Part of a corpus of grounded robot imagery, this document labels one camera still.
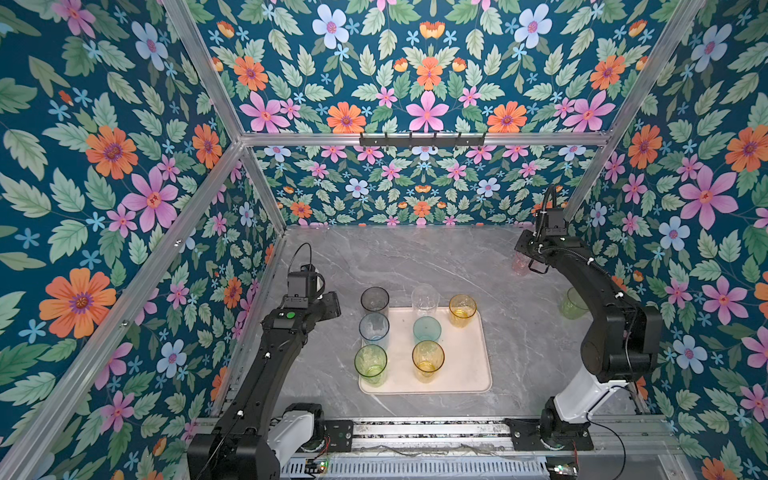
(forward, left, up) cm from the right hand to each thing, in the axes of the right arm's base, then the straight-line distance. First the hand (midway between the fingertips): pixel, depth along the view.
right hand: (527, 240), depth 91 cm
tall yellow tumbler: (-33, +32, -8) cm, 47 cm away
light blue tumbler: (-23, +47, -12) cm, 54 cm away
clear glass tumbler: (-10, +32, -18) cm, 38 cm away
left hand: (-18, +58, -1) cm, 61 cm away
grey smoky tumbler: (-17, +47, -6) cm, 50 cm away
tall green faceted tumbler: (-32, +48, -16) cm, 60 cm away
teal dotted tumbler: (-22, +32, -14) cm, 41 cm away
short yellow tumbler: (-15, +20, -15) cm, 29 cm away
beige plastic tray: (-32, +20, -20) cm, 43 cm away
